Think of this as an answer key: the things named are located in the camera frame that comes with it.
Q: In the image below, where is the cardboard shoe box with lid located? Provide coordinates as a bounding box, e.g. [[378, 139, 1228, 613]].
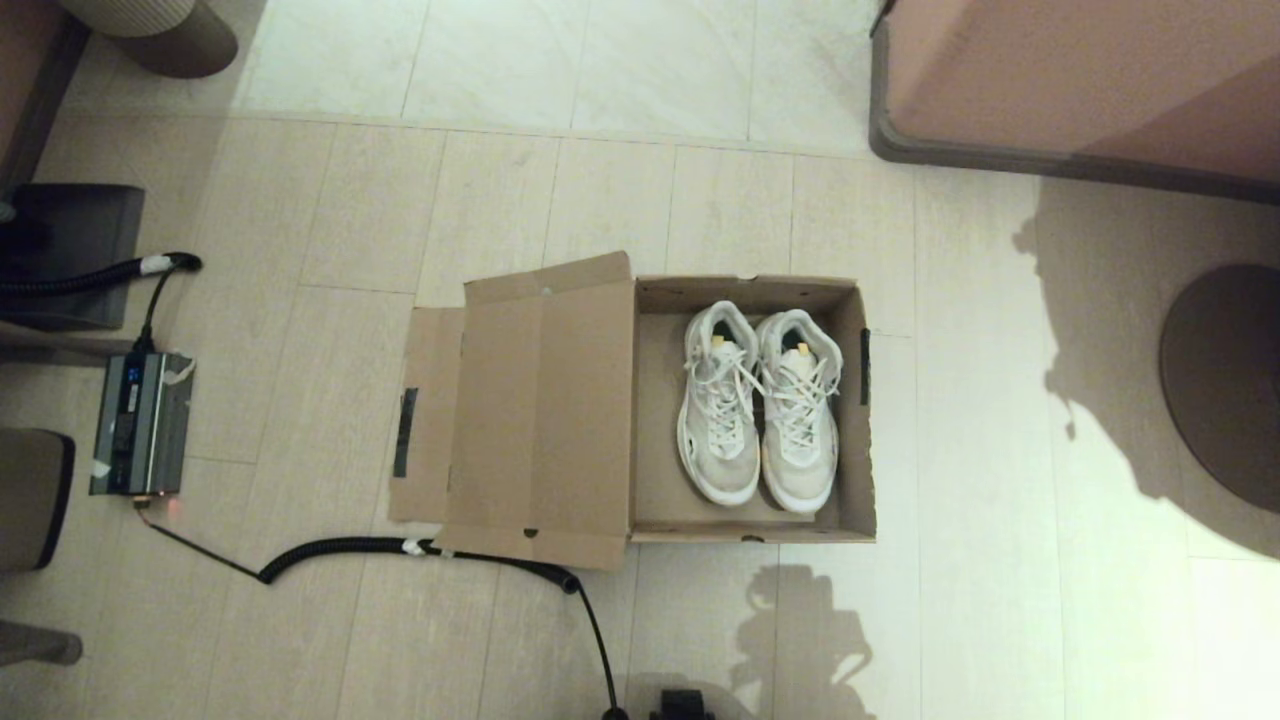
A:
[[388, 250, 878, 572]]

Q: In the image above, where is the white lace-up sneaker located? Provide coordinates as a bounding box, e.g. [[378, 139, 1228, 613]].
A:
[[755, 308, 844, 515], [676, 300, 766, 507]]

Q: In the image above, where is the grey power inverter box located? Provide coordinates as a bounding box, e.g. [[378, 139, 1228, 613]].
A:
[[88, 350, 197, 498]]

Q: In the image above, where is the dark grey plastic bin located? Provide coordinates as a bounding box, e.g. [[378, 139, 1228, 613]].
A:
[[0, 183, 146, 333]]

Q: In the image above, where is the pink sofa with grey base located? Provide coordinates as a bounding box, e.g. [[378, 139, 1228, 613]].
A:
[[869, 0, 1280, 206]]

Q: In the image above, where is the beige ribbed round pouf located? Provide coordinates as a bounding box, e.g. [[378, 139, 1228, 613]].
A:
[[58, 0, 240, 79]]

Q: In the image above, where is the round dark brown table base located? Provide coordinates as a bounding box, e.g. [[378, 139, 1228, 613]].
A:
[[1159, 263, 1280, 515]]

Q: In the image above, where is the dark brown stool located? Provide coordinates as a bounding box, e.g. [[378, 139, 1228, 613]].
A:
[[0, 429, 76, 574]]

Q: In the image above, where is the grey furniture foot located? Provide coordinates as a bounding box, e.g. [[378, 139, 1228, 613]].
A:
[[0, 620, 84, 668]]

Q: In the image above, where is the brown wooden furniture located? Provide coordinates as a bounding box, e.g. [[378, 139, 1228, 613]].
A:
[[0, 0, 91, 196]]

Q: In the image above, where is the black coiled floor cable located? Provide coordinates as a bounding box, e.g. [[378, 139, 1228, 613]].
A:
[[133, 497, 629, 720]]

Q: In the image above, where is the black corrugated hose with tape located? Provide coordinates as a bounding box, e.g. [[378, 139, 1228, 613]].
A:
[[0, 252, 203, 353]]

